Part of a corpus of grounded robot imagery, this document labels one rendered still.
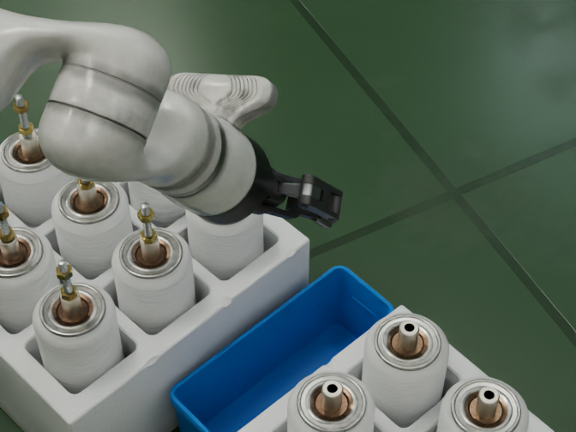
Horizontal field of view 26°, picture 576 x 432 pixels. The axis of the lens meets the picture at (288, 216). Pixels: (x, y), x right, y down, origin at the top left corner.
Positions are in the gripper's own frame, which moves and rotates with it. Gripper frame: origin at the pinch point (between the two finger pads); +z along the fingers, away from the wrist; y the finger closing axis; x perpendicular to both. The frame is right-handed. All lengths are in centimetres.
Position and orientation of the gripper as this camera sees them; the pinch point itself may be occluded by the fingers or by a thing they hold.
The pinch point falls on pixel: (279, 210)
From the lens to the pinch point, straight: 110.9
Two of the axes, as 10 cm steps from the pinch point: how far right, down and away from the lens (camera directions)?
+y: 9.1, 0.9, -3.9
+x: 1.7, -9.7, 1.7
